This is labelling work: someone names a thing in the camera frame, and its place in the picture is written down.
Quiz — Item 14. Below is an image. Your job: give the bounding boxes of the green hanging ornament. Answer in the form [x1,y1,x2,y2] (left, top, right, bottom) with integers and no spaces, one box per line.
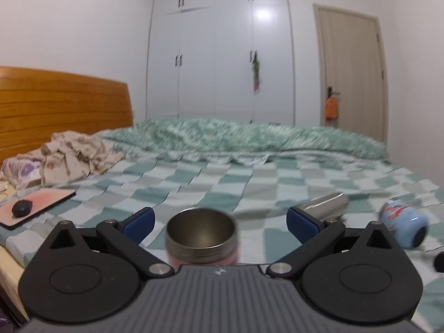
[251,51,263,95]

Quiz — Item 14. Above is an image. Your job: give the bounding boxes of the crumpled beige patterned cloth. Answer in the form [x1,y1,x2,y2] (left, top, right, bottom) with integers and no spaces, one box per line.
[39,130,126,187]

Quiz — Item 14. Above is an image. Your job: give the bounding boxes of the orange hanging cloth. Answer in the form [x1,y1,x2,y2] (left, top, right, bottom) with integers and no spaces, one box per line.
[325,96,339,124]

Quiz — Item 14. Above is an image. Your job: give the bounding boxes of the light blue printed cup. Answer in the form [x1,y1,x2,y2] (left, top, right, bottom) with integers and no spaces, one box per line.
[379,196,430,249]

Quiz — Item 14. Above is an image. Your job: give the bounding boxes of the pink laptop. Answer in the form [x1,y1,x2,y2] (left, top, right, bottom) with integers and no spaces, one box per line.
[0,189,77,230]

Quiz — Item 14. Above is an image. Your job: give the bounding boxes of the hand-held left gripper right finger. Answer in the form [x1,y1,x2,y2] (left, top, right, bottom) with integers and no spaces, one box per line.
[265,206,403,280]

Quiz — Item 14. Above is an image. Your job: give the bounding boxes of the pink cup with steel rim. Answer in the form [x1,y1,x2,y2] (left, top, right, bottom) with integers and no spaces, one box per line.
[165,207,240,268]

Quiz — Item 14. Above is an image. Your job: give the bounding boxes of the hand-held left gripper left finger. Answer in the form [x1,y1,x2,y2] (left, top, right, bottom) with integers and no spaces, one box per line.
[41,207,176,280]

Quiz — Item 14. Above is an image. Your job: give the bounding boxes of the purple floral pillow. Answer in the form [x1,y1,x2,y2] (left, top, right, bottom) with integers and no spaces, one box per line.
[1,155,47,190]

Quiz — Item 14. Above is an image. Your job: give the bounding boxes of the wooden headboard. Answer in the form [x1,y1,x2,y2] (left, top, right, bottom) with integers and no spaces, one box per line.
[0,66,134,171]

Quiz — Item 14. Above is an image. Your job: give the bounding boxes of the black computer mouse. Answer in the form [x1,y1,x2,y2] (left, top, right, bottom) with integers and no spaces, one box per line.
[11,200,33,217]

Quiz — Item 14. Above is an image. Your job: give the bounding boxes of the stainless steel cup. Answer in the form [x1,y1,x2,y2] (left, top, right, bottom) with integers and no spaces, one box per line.
[297,191,350,223]

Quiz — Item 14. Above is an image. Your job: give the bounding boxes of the green checkered bed sheet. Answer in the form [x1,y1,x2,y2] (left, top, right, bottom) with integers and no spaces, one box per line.
[0,154,444,333]

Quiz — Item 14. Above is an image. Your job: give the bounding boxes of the green patterned quilt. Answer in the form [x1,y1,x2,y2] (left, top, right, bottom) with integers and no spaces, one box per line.
[95,116,390,165]

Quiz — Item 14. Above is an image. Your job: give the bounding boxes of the white wardrobe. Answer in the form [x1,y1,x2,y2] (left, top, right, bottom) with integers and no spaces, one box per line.
[146,0,296,128]

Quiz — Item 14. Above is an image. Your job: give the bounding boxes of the beige door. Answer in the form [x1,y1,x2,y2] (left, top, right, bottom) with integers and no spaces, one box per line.
[312,3,389,143]

